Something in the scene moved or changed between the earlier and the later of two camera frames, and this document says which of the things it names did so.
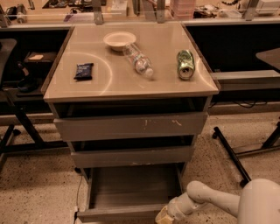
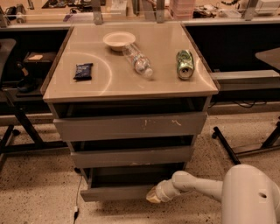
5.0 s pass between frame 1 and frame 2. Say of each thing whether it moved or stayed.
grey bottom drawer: moved
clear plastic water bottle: stayed
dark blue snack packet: stayed
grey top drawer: stayed
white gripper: moved
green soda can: stayed
